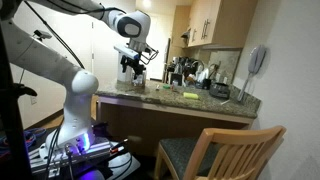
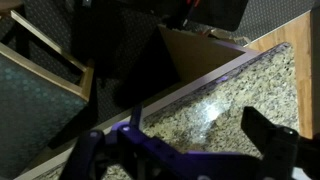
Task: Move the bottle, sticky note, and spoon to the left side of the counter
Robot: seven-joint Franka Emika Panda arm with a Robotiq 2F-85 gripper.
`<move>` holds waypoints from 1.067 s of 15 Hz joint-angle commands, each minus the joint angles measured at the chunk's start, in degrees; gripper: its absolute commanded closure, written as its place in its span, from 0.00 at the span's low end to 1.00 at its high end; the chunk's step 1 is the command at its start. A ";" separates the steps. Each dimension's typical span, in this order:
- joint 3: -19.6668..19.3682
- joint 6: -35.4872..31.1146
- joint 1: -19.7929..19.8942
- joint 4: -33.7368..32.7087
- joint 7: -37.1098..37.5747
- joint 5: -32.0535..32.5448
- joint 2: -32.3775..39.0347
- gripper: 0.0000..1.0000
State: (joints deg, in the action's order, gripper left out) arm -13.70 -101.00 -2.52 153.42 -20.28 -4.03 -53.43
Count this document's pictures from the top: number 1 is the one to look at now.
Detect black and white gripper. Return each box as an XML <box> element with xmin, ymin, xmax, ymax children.
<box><xmin>114</xmin><ymin>45</ymin><xmax>146</xmax><ymax>86</ymax></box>

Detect white bottle orange label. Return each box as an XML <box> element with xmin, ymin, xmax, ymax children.
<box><xmin>171</xmin><ymin>80</ymin><xmax>178</xmax><ymax>91</ymax></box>

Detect yellow sticky note pad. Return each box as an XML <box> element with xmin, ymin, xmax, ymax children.
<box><xmin>183</xmin><ymin>92</ymin><xmax>199</xmax><ymax>100</ymax></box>

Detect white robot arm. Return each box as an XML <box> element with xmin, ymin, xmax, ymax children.
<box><xmin>1</xmin><ymin>0</ymin><xmax>151</xmax><ymax>153</ymax></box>

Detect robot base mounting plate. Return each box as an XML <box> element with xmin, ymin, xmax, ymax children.
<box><xmin>29</xmin><ymin>138</ymin><xmax>113</xmax><ymax>178</ymax></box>

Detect white paper towel roll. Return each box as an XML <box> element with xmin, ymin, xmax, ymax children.
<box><xmin>117</xmin><ymin>53</ymin><xmax>132</xmax><ymax>82</ymax></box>

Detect black toaster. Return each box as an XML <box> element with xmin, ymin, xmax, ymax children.
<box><xmin>209</xmin><ymin>83</ymin><xmax>230</xmax><ymax>99</ymax></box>

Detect upper wooden cabinets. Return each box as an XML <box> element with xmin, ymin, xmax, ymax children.
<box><xmin>171</xmin><ymin>0</ymin><xmax>258</xmax><ymax>48</ymax></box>

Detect wooden chair grey cushion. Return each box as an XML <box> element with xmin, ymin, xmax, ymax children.
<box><xmin>154</xmin><ymin>126</ymin><xmax>286</xmax><ymax>180</ymax></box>

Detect small camera on arm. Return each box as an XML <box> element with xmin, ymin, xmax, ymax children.
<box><xmin>34</xmin><ymin>30</ymin><xmax>52</xmax><ymax>39</ymax></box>

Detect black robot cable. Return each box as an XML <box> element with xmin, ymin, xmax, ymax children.
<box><xmin>23</xmin><ymin>0</ymin><xmax>86</xmax><ymax>70</ymax></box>

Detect white wall telephone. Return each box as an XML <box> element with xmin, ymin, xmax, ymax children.
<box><xmin>237</xmin><ymin>45</ymin><xmax>266</xmax><ymax>101</ymax></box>

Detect blue cable coil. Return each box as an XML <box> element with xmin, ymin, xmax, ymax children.
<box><xmin>0</xmin><ymin>127</ymin><xmax>48</xmax><ymax>158</ymax></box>

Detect black camera stand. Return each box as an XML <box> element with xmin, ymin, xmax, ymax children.
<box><xmin>0</xmin><ymin>25</ymin><xmax>33</xmax><ymax>180</ymax></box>

